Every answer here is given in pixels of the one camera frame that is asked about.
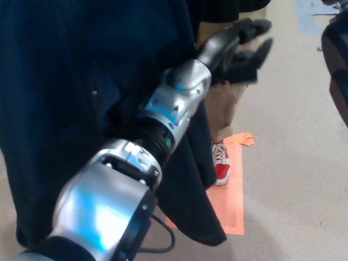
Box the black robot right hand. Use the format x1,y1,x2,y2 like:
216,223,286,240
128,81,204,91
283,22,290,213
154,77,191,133
321,13,348,131

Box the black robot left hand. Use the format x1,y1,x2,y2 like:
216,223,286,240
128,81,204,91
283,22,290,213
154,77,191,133
200,18,274,85

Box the dark teal coat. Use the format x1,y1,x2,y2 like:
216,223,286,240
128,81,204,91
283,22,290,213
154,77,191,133
0,0,228,247

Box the person's black top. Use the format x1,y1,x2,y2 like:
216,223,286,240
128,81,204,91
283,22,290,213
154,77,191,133
190,0,272,24

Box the person's khaki trousers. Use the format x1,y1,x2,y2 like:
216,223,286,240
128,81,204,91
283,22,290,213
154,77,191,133
197,5,269,145

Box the person's red white left sneaker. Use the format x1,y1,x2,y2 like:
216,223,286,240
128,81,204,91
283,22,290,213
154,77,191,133
212,138,231,186

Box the blue floor tape marking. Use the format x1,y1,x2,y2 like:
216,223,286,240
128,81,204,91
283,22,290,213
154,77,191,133
293,0,344,36

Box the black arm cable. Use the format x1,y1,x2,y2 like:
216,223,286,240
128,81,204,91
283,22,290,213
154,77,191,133
140,214,175,253

